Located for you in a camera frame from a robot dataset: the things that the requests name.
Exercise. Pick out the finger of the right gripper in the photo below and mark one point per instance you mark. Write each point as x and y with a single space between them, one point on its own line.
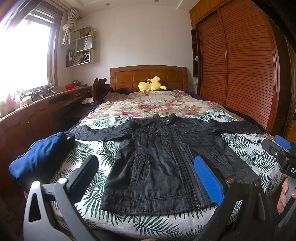
283 142

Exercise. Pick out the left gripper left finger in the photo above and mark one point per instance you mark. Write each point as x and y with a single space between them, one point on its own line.
39 220

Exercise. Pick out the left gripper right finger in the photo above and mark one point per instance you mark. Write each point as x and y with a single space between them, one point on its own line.
243 211

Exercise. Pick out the black jacket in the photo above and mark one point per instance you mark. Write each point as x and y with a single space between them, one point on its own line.
153 172

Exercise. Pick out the person's right hand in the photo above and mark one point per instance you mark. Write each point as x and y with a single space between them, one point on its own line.
283 196

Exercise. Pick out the palm leaf bedspread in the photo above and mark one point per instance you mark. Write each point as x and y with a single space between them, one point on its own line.
178 226

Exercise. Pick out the folded blue garment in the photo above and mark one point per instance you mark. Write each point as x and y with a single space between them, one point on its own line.
41 161

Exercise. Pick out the wooden louvered wardrobe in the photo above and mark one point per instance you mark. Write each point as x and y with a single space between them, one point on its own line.
242 62

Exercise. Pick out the long wooden desk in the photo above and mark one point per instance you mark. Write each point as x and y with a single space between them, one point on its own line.
25 125

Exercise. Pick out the floral quilt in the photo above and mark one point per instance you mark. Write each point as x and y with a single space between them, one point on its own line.
146 104

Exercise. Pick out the red bowl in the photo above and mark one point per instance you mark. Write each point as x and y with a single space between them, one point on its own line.
70 86

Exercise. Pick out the wooden chair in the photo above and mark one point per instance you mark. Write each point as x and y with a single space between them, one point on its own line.
98 88

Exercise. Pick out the yellow plush toy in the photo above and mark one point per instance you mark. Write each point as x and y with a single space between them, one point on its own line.
151 85

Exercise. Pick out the wooden headboard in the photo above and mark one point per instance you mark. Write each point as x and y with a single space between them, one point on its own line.
130 76

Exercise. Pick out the tied white curtain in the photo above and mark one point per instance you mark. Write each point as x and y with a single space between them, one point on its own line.
73 16

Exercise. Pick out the white wall shelf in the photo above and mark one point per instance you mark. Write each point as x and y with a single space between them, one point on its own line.
81 48

